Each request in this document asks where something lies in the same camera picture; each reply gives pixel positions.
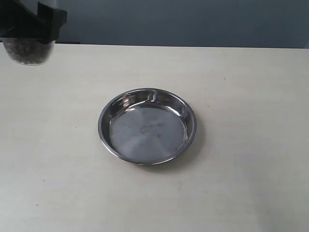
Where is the round stainless steel plate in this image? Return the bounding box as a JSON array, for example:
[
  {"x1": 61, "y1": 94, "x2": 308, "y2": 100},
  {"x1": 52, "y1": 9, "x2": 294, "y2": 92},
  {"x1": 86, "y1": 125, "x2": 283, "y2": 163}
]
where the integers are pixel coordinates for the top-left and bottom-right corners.
[{"x1": 98, "y1": 88, "x2": 197, "y2": 165}]

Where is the clear plastic shaker bottle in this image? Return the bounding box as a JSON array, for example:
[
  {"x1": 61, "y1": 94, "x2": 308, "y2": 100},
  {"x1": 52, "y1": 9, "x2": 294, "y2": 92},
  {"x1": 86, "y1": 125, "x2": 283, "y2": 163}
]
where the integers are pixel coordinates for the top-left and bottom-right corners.
[{"x1": 2, "y1": 0, "x2": 56, "y2": 66}]

